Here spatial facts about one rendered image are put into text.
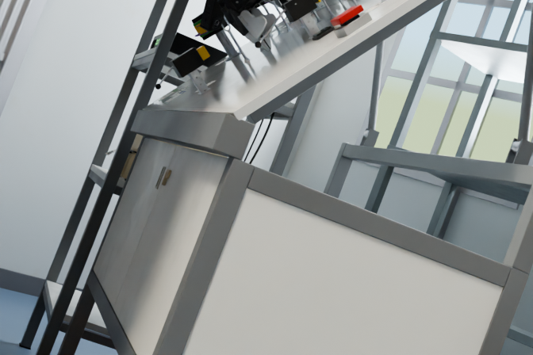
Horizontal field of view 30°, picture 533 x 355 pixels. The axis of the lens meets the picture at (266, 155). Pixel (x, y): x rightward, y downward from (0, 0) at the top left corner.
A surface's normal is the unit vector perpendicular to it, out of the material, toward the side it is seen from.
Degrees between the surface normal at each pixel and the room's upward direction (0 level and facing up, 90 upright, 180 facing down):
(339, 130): 90
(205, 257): 90
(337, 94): 90
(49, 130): 90
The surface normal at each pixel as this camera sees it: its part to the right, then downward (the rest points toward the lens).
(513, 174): -0.90, -0.36
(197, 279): 0.25, 0.05
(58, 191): 0.63, 0.21
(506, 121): -0.69, -0.29
